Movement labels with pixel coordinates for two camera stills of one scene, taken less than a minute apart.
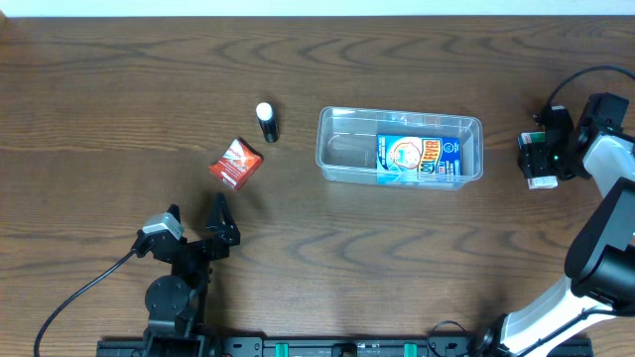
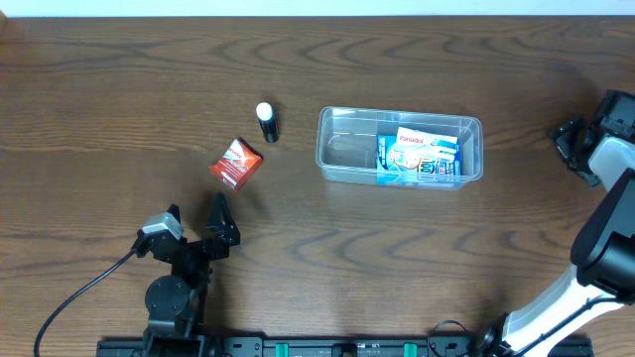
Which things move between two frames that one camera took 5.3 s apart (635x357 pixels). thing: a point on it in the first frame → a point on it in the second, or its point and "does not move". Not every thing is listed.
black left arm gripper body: [196, 247] does not move
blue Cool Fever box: [418, 160] does not move
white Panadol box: [538, 181] → [436, 143]
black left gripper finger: [222, 222] does not move
